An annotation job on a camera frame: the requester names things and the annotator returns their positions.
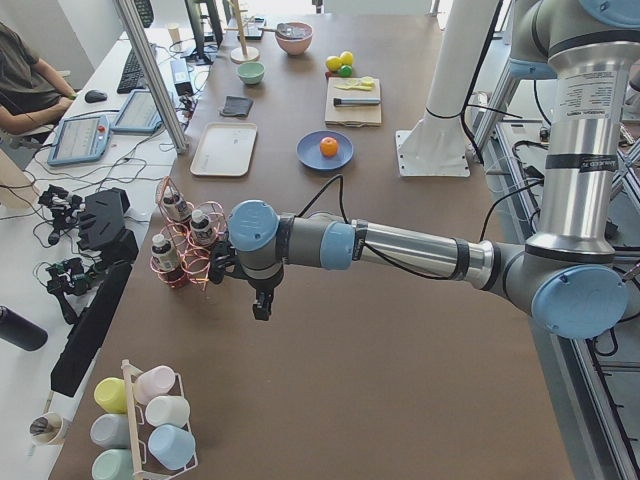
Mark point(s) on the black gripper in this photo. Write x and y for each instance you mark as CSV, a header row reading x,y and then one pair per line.
x,y
262,290

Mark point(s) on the blue plate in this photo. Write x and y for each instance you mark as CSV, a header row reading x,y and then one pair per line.
x,y
309,153

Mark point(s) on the orange fruit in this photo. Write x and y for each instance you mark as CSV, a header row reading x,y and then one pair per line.
x,y
329,146

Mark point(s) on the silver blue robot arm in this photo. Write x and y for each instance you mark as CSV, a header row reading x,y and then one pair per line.
x,y
563,275

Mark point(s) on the bottle lower right rack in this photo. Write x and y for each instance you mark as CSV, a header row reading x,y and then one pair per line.
x,y
204,228

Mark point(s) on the bottle lower left rack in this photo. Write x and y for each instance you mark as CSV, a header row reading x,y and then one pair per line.
x,y
167,262

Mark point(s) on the pink cup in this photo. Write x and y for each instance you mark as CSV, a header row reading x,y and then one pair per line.
x,y
153,383

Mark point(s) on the bottle top in rack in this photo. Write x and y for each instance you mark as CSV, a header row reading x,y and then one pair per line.
x,y
176,207

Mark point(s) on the white cup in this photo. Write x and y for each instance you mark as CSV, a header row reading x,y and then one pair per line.
x,y
166,409

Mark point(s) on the wooden cup rack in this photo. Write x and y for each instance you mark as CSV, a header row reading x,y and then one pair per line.
x,y
145,466

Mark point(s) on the blue cup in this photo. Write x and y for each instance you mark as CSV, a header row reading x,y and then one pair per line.
x,y
173,447

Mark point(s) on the cream rabbit tray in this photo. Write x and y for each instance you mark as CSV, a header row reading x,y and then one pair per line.
x,y
224,150

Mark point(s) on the yellow cup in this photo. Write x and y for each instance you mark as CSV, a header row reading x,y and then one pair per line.
x,y
110,395

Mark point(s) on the grey cup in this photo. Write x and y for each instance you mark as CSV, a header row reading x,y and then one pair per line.
x,y
111,431

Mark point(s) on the grey folded cloth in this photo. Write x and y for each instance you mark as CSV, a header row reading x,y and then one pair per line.
x,y
236,107

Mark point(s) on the wooden cutting board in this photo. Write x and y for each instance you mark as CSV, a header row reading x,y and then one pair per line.
x,y
355,116

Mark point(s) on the green cup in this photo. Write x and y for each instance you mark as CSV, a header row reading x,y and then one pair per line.
x,y
113,464

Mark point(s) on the green bowl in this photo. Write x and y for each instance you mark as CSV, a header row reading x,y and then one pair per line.
x,y
251,73

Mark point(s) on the yellow plastic knife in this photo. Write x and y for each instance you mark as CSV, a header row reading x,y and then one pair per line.
x,y
356,87

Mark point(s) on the paper cup with utensils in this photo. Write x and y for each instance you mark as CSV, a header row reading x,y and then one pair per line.
x,y
48,429

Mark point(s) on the black water bottle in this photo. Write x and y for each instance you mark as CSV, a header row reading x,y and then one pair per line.
x,y
20,332

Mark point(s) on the teach pendant with red button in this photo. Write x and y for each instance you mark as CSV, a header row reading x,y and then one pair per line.
x,y
80,140

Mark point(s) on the green lime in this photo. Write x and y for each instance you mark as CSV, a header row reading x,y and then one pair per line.
x,y
345,71

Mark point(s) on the wooden stand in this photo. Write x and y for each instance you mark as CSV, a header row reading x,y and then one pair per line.
x,y
244,53

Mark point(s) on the yellow lemon upper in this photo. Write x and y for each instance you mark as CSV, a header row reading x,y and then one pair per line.
x,y
333,63

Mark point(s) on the yellow lemon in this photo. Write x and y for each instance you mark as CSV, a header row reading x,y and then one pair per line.
x,y
333,63
347,58

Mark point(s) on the yellow lemon lower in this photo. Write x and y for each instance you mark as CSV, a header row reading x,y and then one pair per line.
x,y
347,58

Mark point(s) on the black keyboard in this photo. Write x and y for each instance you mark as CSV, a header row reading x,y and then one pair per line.
x,y
132,76

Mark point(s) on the black computer mouse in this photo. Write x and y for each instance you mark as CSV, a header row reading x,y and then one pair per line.
x,y
95,96

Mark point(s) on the pink bowl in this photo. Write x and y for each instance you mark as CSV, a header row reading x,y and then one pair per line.
x,y
294,38

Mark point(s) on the seated person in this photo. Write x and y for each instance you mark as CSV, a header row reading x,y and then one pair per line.
x,y
33,93

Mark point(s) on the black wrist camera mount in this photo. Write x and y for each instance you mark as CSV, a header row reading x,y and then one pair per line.
x,y
224,262

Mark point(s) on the copper wire bottle rack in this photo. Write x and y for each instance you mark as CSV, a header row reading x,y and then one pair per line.
x,y
195,259

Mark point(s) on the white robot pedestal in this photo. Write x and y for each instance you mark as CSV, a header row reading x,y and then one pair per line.
x,y
436,146

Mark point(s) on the aluminium frame post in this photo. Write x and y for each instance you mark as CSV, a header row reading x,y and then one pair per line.
x,y
132,24

